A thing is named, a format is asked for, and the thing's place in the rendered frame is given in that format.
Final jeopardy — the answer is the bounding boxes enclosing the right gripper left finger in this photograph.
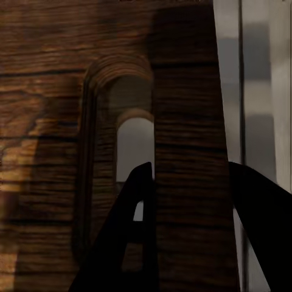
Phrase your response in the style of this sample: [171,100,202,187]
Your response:
[68,162,160,292]

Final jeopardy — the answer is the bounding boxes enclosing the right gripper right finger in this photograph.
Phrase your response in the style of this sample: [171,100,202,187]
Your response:
[229,162,292,292]

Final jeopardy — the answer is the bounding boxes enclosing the cutting board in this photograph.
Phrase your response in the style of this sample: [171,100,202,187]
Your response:
[0,0,241,292]

